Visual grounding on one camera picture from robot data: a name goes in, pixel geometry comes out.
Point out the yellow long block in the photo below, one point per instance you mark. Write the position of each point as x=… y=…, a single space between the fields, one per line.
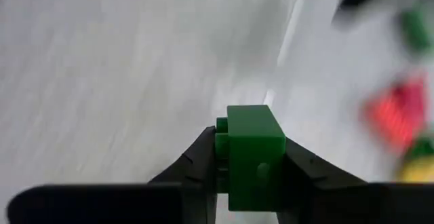
x=418 y=171

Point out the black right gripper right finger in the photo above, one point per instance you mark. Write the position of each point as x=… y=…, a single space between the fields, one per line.
x=315 y=193

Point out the pink long smooth block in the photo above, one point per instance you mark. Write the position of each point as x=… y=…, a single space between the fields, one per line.
x=396 y=115

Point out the green small studded block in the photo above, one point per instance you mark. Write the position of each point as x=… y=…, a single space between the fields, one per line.
x=254 y=156
x=417 y=30

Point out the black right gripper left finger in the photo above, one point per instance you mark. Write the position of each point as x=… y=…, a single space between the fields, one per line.
x=200 y=183

